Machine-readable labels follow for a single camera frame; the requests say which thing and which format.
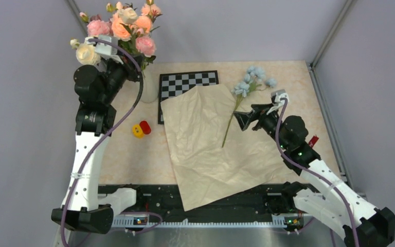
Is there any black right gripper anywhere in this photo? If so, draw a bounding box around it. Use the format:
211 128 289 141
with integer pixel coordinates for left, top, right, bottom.
234 102 289 150

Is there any pink rose stem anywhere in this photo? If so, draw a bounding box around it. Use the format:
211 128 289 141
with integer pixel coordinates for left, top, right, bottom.
134 0 163 72

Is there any peach rosebud stem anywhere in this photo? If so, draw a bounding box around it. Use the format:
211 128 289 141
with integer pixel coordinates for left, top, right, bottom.
111 2 138 41

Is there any pink blue flower bunch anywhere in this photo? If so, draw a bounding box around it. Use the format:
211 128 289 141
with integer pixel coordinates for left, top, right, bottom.
221 65 277 148

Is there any dark red ribbon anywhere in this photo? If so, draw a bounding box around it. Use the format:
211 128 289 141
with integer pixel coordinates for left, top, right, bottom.
308 135 319 148

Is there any orange paper bouquet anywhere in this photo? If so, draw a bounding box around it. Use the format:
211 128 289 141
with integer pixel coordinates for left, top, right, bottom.
160 84 298 211

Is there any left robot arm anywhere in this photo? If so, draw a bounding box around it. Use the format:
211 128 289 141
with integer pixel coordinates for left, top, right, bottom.
51 56 145 234

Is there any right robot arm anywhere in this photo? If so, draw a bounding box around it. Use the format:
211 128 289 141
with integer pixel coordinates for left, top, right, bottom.
234 104 395 246

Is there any white ceramic vase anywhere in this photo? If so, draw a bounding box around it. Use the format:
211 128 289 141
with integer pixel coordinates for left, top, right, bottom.
140 68 159 103

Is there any flower bunch in vase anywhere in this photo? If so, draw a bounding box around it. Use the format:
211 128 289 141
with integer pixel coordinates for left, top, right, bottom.
69 2 153 71

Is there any black white checkerboard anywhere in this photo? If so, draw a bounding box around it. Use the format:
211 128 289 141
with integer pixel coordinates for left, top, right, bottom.
157 70 219 125

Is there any red yellow toy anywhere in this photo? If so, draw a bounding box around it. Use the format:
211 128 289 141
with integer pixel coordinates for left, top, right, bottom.
132 120 152 138

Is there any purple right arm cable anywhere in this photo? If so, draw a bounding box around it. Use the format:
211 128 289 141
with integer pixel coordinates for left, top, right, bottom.
274 98 358 247

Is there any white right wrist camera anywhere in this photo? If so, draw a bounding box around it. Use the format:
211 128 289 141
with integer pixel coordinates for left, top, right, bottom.
266 89 290 115

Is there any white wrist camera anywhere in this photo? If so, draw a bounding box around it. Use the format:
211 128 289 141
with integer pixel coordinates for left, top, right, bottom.
84 34 124 64
266 89 290 115

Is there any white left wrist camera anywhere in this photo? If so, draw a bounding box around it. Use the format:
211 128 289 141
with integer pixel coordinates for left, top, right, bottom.
84 34 124 64

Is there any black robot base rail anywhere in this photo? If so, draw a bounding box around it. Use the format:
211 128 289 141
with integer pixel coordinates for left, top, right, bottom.
97 181 316 224

